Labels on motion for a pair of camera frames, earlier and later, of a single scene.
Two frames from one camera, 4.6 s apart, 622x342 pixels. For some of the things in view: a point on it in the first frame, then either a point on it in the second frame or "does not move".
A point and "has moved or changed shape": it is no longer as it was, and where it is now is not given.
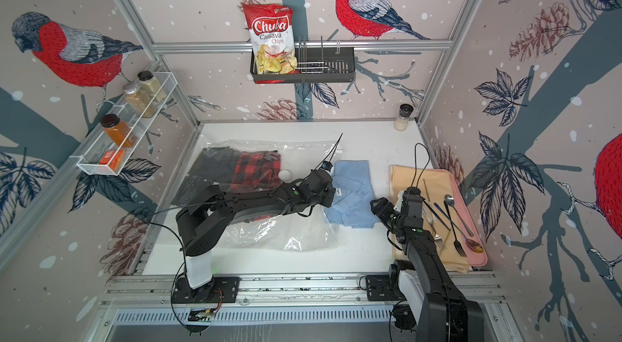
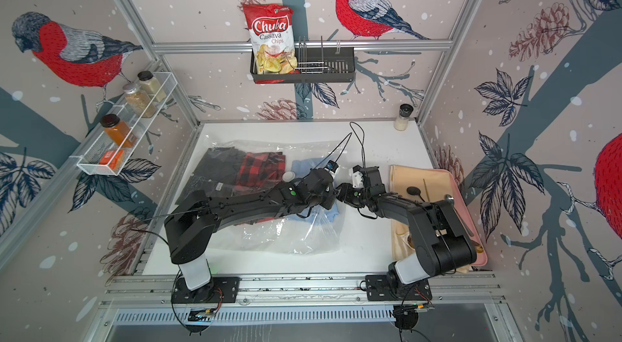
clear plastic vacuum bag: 239,167 does not move
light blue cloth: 355,204 has moved or changed shape
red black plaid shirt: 256,171 does not move
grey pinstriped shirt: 212,166 does not move
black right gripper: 382,213 -> 344,194
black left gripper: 331,191 does not move
